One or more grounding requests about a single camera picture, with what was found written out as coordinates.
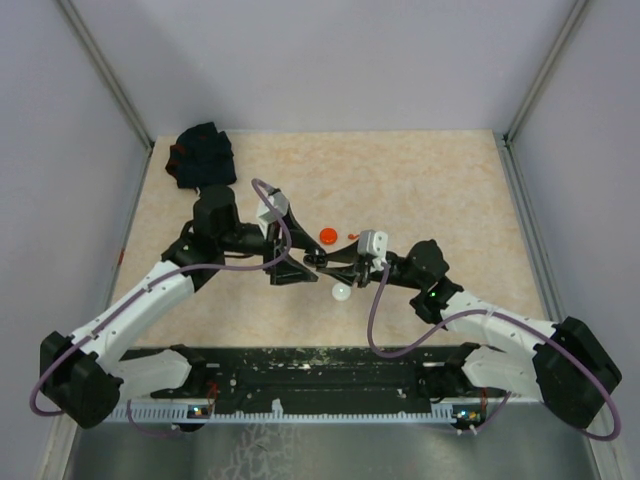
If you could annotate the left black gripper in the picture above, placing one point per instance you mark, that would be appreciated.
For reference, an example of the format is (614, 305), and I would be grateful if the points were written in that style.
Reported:
(276, 255)

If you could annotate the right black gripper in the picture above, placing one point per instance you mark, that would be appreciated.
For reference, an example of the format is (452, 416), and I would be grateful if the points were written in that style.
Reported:
(361, 275)

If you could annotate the white charging case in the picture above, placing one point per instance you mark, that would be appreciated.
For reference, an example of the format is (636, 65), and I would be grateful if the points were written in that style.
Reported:
(341, 292)

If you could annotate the orange round charging case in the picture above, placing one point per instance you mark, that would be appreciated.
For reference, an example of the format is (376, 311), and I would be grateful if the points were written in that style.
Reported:
(328, 236)

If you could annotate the black round charging case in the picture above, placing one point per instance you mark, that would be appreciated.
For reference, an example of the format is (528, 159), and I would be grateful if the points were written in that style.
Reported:
(317, 258)

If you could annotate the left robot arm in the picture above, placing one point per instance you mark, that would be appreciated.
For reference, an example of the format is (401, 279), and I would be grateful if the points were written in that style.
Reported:
(85, 375)

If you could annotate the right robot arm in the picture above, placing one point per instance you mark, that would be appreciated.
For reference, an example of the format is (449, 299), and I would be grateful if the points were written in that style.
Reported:
(560, 364)

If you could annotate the dark crumpled cloth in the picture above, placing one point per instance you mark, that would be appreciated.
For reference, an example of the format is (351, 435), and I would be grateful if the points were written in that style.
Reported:
(201, 156)

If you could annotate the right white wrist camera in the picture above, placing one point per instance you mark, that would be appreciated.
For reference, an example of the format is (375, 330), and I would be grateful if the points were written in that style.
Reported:
(373, 244)

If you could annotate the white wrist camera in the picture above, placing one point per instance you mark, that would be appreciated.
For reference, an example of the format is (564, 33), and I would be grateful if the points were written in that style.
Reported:
(273, 206)
(373, 244)

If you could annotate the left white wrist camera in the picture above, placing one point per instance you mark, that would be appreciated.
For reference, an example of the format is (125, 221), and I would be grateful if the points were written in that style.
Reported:
(273, 206)

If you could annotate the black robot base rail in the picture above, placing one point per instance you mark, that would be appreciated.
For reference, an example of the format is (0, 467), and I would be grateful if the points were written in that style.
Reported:
(326, 380)

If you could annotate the left aluminium frame post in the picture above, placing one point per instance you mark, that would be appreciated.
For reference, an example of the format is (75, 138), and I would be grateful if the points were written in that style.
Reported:
(105, 71)

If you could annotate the aluminium frame post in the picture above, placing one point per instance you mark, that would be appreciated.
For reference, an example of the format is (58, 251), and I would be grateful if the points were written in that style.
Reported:
(569, 29)
(105, 71)

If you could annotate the right aluminium frame post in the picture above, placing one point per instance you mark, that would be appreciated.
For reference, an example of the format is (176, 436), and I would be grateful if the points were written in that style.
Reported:
(569, 29)

